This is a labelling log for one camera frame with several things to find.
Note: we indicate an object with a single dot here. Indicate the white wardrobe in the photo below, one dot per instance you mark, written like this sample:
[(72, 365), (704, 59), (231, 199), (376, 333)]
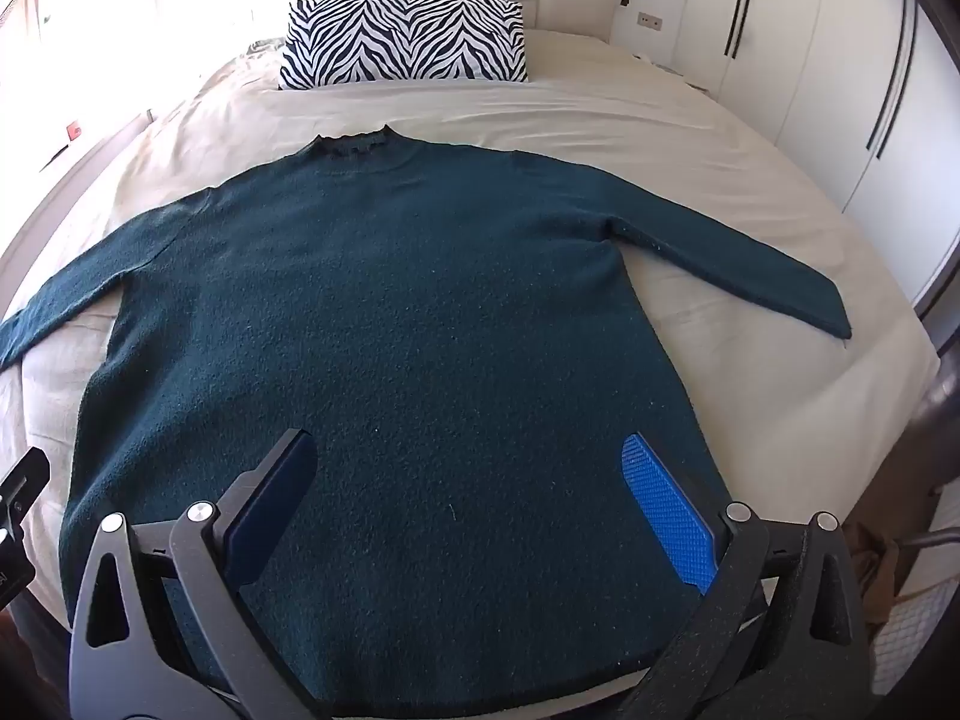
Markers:
[(810, 52)]

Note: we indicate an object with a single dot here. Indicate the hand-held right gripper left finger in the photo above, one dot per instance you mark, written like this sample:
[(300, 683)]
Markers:
[(276, 499)]

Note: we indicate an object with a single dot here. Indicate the dark teal knit sweater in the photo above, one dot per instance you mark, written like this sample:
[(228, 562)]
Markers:
[(412, 315)]

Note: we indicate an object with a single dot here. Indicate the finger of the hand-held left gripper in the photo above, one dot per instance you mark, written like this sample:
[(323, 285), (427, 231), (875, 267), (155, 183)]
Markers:
[(19, 487)]

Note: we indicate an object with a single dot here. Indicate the zebra print pillow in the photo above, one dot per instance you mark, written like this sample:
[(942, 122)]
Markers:
[(405, 41)]

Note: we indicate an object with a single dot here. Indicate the wall socket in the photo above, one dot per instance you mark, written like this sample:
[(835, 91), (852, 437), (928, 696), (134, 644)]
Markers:
[(649, 20)]

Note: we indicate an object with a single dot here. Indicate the white mesh basket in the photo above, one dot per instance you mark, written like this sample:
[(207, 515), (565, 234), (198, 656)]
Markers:
[(919, 634)]

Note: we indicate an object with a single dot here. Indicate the brown bag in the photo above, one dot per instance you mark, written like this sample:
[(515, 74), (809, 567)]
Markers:
[(879, 570)]

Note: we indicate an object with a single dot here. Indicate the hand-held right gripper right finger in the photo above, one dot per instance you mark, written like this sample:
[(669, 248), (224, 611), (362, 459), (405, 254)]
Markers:
[(667, 517)]

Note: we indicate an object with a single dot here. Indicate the bed with beige sheet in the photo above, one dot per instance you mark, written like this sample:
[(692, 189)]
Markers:
[(600, 112)]

